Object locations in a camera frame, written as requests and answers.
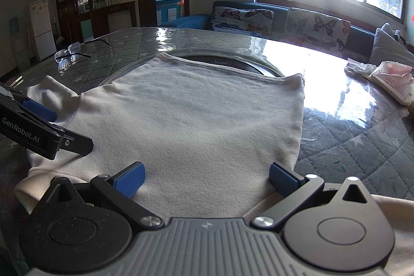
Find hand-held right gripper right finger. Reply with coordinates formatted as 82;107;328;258
250;161;380;229

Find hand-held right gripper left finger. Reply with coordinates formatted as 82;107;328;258
34;161;164;229

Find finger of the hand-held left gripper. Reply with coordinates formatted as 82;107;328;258
0;82;58;123
48;123;94;156

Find white shirt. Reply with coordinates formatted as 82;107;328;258
13;52;414;276

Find rimless eyeglasses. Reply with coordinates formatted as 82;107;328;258
54;38;110;65

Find white refrigerator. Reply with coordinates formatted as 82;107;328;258
28;0;57;62

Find black round induction cooker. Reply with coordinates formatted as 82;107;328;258
175;51;285;78

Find crumpled white tissue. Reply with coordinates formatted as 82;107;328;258
344;58;377;76

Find pink tissue pack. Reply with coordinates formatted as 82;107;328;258
369;61;414;106

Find butterfly print cushion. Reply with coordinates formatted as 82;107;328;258
281;7;351;52
209;6;275;39

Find blue kitchen cabinet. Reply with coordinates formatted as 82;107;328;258
156;0;183;25

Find grey pillow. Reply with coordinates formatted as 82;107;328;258
369;23;414;68

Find blue sofa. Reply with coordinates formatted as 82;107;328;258
162;1;414;61

